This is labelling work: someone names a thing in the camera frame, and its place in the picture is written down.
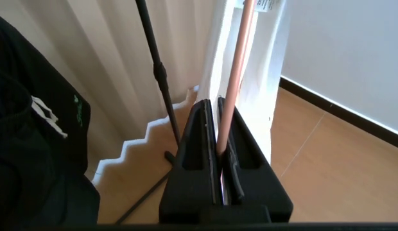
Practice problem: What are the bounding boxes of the white printed garment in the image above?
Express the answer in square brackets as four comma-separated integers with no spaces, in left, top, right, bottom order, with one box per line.
[197,0,291,165]

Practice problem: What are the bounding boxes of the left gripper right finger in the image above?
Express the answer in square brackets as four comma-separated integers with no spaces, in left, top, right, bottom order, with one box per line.
[217,97,295,224]

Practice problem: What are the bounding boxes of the black shorts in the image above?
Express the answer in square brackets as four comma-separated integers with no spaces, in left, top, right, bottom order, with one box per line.
[0,11,101,225]

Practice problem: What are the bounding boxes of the black clothes rack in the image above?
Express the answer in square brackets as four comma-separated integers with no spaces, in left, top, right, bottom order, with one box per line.
[115,0,183,225]

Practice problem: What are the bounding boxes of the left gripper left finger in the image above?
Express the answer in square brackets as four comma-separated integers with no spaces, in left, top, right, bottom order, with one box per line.
[159,98,223,224]

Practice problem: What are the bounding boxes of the pink clothes hanger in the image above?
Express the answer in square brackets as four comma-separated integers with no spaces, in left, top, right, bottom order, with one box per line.
[216,0,258,206]

